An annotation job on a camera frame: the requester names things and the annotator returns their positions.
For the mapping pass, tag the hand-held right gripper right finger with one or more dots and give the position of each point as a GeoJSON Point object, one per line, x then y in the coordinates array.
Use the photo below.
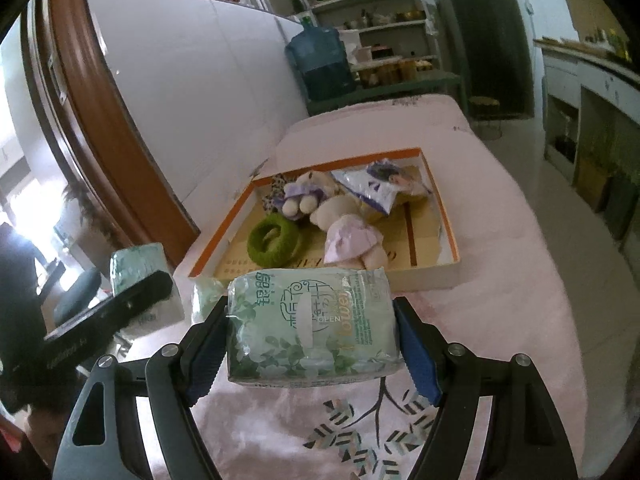
{"type": "Point", "coordinates": [417, 360]}

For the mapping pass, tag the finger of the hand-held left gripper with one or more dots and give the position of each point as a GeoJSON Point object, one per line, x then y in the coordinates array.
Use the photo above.
{"type": "Point", "coordinates": [145, 287]}

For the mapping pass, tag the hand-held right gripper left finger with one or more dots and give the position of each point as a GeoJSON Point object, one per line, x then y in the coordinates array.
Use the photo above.
{"type": "Point", "coordinates": [205, 360]}

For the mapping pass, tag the green tissue pack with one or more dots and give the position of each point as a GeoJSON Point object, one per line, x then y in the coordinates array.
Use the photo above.
{"type": "Point", "coordinates": [205, 295]}
{"type": "Point", "coordinates": [300, 325]}
{"type": "Point", "coordinates": [135, 260]}

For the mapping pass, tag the orange-rimmed cardboard box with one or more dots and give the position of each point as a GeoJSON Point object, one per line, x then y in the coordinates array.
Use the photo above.
{"type": "Point", "coordinates": [425, 245]}

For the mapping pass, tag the cream teddy bear lilac dress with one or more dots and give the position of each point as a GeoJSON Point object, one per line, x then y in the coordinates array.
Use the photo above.
{"type": "Point", "coordinates": [350, 235]}

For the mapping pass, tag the person's left forearm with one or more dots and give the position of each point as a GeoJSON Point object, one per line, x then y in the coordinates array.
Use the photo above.
{"type": "Point", "coordinates": [42, 425]}

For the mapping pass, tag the grey office chair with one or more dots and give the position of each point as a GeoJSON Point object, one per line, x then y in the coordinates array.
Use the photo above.
{"type": "Point", "coordinates": [77, 290]}

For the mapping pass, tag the dried plant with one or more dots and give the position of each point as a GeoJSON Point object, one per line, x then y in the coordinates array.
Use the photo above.
{"type": "Point", "coordinates": [90, 210]}

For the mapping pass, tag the brown patterned scrunchie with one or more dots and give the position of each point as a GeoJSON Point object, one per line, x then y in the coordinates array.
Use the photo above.
{"type": "Point", "coordinates": [272, 192]}

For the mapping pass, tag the small round stool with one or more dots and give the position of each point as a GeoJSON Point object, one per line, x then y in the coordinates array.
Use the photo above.
{"type": "Point", "coordinates": [485, 102]}

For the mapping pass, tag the green shelf unit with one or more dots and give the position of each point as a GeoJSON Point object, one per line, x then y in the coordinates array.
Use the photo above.
{"type": "Point", "coordinates": [410, 80]}

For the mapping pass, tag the blue water jug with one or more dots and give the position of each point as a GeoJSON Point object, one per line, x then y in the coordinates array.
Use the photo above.
{"type": "Point", "coordinates": [320, 55]}

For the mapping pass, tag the white counter cabinet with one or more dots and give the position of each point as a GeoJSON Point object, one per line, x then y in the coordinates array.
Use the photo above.
{"type": "Point", "coordinates": [600, 85]}

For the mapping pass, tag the dark tall cabinet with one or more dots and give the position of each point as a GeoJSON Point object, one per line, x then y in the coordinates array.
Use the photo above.
{"type": "Point", "coordinates": [480, 35]}

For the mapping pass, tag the cardboard sheet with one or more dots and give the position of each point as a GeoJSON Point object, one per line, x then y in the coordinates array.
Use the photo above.
{"type": "Point", "coordinates": [585, 5]}

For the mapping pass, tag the brown wooden door frame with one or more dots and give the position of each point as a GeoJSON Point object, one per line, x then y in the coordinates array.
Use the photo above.
{"type": "Point", "coordinates": [100, 110]}

